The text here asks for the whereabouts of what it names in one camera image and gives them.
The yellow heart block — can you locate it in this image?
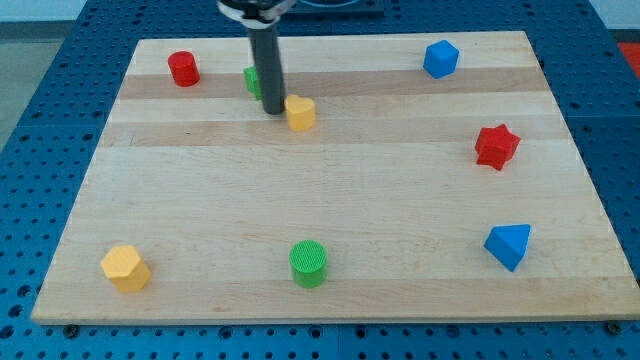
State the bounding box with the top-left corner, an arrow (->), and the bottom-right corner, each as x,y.
284,94 -> 316,132

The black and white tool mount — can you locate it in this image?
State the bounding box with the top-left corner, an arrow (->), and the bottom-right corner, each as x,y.
217,0 -> 296,24

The red cylinder block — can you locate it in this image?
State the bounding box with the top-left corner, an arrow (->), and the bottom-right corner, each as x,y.
168,51 -> 200,87

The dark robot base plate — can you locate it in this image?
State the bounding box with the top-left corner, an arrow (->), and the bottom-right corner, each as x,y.
288,0 -> 385,15

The green block behind rod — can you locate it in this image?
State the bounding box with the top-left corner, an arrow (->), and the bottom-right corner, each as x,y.
243,66 -> 262,101

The green cylinder block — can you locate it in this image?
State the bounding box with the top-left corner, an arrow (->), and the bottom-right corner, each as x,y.
289,239 -> 327,288

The red star block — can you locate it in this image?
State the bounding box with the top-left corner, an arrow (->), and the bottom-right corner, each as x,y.
474,124 -> 521,171

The blue triangular prism block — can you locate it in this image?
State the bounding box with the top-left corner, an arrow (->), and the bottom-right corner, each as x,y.
484,224 -> 531,272

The wooden board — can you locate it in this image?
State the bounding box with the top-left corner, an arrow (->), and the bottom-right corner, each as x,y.
31,31 -> 639,325

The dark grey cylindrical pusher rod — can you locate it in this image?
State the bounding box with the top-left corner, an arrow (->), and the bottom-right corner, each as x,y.
248,24 -> 285,115

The blue cube block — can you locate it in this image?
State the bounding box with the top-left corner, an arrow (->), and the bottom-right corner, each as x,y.
423,40 -> 459,79

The yellow hexagon block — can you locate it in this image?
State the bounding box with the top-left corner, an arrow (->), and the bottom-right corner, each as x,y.
100,245 -> 152,293

